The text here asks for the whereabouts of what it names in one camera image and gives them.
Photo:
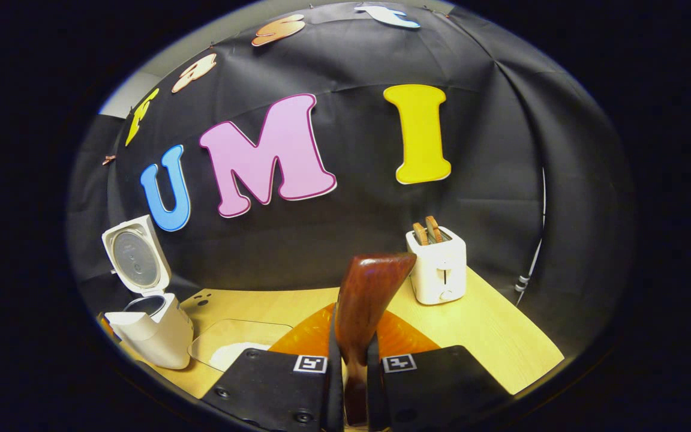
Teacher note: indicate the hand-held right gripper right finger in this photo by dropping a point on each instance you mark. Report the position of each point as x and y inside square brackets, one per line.
[435, 390]

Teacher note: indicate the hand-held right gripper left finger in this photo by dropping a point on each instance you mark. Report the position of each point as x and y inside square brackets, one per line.
[285, 390]

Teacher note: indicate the white rice heap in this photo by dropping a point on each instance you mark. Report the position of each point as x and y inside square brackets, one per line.
[231, 357]

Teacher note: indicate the brown wooden spoon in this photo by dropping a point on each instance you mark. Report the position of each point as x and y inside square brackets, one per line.
[369, 294]

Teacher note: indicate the white rice cooker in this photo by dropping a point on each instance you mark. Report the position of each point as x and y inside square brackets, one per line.
[165, 342]

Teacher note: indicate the clear plastic container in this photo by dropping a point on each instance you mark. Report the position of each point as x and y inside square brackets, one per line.
[231, 330]

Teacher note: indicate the white toaster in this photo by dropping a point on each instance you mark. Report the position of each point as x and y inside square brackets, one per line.
[435, 267]

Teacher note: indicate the brown toast slice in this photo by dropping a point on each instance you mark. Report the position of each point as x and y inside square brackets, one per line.
[433, 229]
[420, 234]

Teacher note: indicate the black backdrop cloth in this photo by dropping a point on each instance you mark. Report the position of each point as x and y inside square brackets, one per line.
[471, 210]

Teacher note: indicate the copper clip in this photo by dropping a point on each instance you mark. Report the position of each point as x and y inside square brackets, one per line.
[109, 159]

